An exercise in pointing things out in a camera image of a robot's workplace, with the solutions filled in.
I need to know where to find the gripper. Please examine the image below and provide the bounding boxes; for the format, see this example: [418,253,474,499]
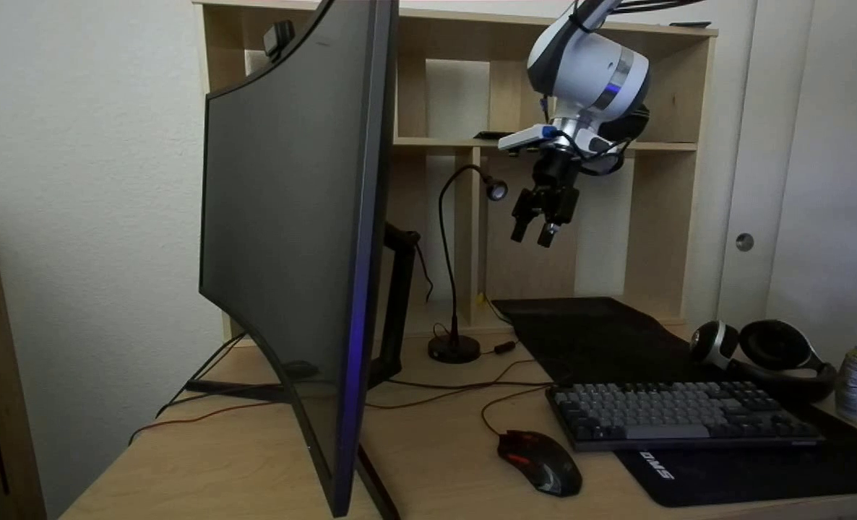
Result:
[509,149,583,249]

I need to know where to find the black desk mat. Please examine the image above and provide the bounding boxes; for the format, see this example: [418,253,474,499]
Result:
[491,296,857,508]

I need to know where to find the black gooseneck desk lamp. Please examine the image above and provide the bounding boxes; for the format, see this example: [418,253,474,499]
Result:
[428,164,509,365]

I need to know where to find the light wooden shelf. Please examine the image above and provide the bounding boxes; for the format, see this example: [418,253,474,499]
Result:
[193,0,719,342]

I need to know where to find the white door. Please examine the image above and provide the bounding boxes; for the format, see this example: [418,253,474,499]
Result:
[715,0,814,334]

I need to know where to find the grey and black keyboard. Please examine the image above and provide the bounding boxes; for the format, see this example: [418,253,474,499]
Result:
[546,380,826,453]

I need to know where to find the black and red mouse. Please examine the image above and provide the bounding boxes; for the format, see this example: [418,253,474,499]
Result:
[496,429,584,498]

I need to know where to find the curved black monitor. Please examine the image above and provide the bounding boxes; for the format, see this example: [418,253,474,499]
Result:
[184,0,423,520]

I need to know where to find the black and silver headphones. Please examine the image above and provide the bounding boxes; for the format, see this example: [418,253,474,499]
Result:
[689,318,838,404]

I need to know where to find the black webcam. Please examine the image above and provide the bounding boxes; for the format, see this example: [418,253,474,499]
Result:
[262,19,297,60]

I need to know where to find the black lamp cable with switch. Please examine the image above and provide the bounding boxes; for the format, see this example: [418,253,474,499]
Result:
[432,322,539,356]

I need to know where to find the red-brown mouse cable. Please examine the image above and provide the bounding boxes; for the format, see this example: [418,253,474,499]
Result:
[480,385,552,436]

